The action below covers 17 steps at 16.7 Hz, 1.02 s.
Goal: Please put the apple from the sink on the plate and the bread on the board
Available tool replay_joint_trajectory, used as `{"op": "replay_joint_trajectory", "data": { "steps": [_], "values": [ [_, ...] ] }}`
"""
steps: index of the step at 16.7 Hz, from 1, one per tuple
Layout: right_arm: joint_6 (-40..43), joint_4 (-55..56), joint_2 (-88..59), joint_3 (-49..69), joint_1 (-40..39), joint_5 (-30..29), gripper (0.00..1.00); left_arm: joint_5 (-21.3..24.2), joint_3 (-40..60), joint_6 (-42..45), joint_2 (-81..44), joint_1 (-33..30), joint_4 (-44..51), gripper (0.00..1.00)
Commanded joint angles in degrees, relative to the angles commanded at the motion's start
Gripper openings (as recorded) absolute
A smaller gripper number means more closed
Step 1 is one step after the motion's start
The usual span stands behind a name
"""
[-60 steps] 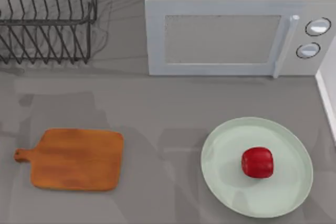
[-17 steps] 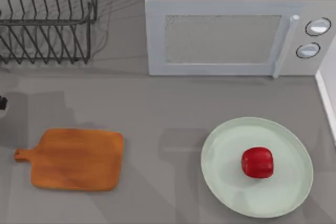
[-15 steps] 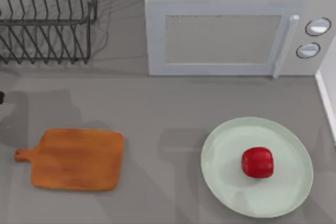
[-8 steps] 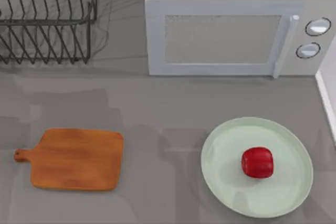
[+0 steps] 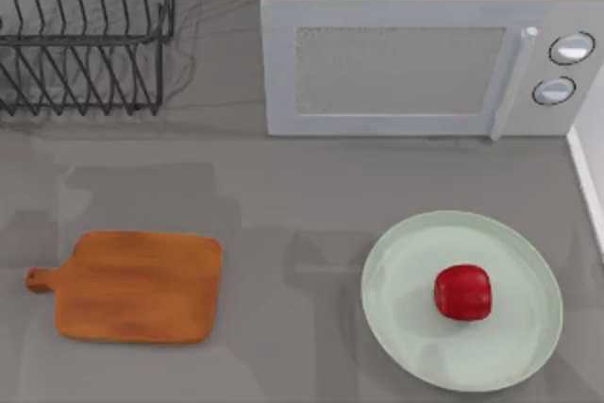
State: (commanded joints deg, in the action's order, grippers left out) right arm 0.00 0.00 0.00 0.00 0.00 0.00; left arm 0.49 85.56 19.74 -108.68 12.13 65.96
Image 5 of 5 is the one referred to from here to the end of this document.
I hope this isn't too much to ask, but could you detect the pale microwave door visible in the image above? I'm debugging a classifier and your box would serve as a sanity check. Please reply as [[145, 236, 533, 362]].
[[262, 0, 539, 139]]

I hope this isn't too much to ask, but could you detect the pale green plate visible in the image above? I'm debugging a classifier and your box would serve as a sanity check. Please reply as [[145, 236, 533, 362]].
[[361, 210, 564, 394]]

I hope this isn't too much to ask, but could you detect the wooden cutting board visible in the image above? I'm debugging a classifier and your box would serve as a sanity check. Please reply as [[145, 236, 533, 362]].
[[25, 229, 224, 344]]

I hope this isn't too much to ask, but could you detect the red bell pepper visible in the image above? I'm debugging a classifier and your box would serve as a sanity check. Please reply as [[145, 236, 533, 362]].
[[433, 263, 495, 324]]

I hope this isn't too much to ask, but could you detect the pale microwave oven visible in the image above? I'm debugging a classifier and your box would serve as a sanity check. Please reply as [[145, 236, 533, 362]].
[[260, 0, 604, 143]]

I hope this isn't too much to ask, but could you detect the small grey microwave knob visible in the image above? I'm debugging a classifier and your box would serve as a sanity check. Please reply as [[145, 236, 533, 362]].
[[531, 76, 578, 107]]

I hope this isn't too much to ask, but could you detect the large grey microwave knob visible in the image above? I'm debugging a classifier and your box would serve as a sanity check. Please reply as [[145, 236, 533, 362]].
[[547, 30, 596, 66]]

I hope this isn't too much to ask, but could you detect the dark wire dish rack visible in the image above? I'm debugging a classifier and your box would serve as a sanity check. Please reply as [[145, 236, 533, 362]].
[[0, 0, 181, 117]]

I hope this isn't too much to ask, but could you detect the pale microwave door handle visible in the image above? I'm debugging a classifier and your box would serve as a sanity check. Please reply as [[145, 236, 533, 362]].
[[489, 25, 540, 143]]

